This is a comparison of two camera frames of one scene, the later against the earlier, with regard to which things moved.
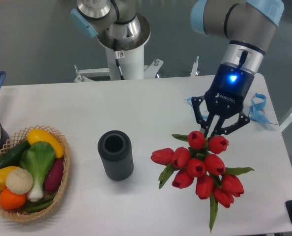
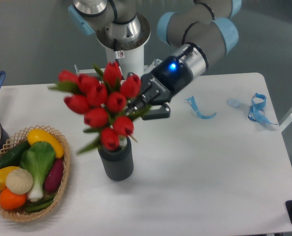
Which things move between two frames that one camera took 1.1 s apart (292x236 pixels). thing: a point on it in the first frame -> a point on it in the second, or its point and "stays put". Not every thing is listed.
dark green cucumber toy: [11, 158] stays put
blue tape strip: [189, 100] stays put
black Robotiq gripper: [225, 98] -> [170, 76]
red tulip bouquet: [196, 159] -> [103, 99]
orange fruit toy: [9, 200] stays put
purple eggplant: [54, 176] stays put
